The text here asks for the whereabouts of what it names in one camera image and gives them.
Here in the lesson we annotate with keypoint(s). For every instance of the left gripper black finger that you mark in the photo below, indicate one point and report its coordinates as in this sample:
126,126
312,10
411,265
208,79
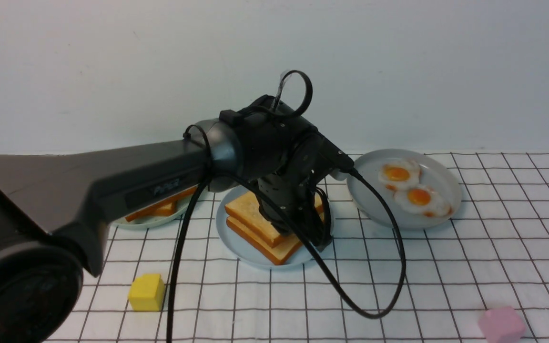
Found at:
322,236

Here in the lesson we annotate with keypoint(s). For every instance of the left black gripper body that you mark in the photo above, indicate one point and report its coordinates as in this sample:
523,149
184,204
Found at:
286,200

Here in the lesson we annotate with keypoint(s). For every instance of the toast slice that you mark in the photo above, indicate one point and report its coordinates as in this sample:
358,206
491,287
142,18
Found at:
246,208
146,211
277,253
165,210

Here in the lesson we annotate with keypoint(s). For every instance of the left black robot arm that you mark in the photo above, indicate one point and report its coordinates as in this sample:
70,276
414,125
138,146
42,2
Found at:
56,211

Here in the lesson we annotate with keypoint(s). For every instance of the light blue center plate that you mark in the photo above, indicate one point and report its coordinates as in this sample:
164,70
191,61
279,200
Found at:
243,250

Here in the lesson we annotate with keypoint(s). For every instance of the back fried egg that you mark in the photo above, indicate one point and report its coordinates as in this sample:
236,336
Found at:
400,175

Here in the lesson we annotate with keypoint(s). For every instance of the fried egg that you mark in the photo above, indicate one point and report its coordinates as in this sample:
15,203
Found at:
400,175
422,200

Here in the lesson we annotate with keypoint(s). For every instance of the lower fried egg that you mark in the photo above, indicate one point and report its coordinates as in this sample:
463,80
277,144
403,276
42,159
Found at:
422,200

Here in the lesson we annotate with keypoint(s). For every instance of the light green bread plate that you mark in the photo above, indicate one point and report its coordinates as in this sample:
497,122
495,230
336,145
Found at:
152,221

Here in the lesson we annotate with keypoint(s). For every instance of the yellow cube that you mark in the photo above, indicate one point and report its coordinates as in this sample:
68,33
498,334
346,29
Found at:
147,293

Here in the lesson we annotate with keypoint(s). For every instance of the checkered white tablecloth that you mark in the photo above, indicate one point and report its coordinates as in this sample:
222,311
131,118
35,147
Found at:
493,253

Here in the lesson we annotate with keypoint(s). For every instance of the pink cube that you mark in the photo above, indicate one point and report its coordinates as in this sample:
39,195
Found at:
502,325

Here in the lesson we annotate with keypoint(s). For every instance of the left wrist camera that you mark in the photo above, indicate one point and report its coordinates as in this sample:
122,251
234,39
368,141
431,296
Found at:
333,162

